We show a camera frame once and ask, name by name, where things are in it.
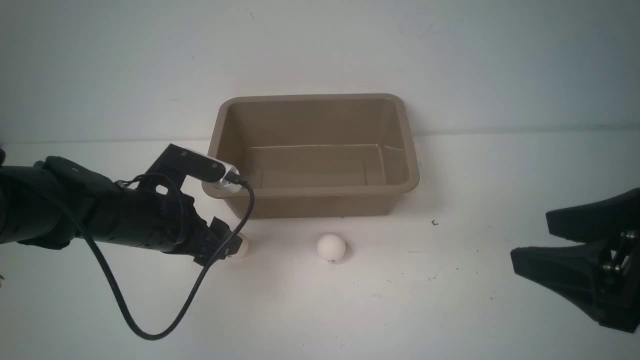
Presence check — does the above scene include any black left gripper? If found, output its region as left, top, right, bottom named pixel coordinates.
left=118, top=172, right=240, bottom=267

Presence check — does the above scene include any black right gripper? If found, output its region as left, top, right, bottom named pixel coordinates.
left=510, top=187, right=640, bottom=334

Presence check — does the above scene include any white ping-pong ball with logo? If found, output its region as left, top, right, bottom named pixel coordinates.
left=317, top=234, right=346, bottom=263

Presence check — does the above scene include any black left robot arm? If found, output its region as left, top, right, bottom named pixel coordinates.
left=1, top=156, right=243, bottom=265

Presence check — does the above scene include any tan plastic bin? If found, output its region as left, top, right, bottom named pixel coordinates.
left=207, top=93, right=420, bottom=220

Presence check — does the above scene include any black left camera cable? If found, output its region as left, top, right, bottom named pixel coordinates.
left=45, top=172, right=256, bottom=341

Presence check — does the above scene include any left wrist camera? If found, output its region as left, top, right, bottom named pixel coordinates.
left=142, top=143, right=246, bottom=193

